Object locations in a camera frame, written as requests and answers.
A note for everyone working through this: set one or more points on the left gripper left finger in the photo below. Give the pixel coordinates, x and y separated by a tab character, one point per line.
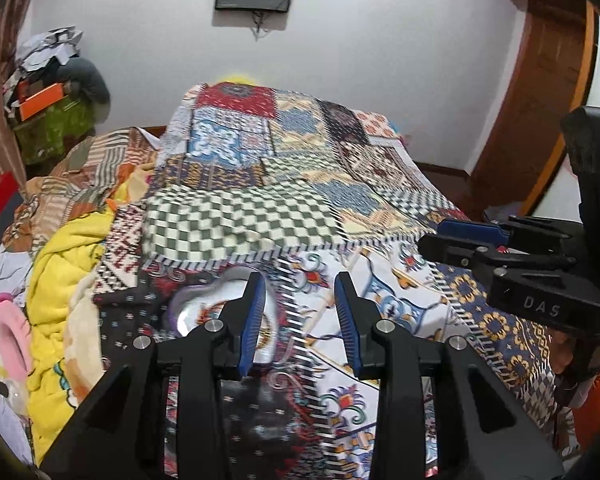
234	334

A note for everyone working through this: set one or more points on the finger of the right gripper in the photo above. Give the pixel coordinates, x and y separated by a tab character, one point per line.
481	233
476	253

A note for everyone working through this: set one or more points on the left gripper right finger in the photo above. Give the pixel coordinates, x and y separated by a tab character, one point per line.
362	330

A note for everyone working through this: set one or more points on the right hand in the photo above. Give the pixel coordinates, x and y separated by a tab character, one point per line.
562	355

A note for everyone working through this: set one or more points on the patchwork patterned quilt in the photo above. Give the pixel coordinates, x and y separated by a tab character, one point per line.
302	189

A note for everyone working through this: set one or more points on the yellow fleece blanket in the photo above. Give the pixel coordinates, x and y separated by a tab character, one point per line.
77	332

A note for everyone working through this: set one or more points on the striped brown bedsheet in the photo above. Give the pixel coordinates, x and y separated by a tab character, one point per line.
79	184

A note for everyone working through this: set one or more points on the pink plush slipper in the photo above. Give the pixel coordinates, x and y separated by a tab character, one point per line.
15	339

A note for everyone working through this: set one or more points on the yellow round object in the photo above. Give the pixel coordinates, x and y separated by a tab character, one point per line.
238	79

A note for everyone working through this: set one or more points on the green patterned storage bag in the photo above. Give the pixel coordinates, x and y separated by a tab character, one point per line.
53	131

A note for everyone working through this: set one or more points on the orange shoe box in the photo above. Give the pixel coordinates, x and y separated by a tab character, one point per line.
41	100

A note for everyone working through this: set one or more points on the pile of grey clothes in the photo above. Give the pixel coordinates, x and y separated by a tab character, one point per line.
58	44

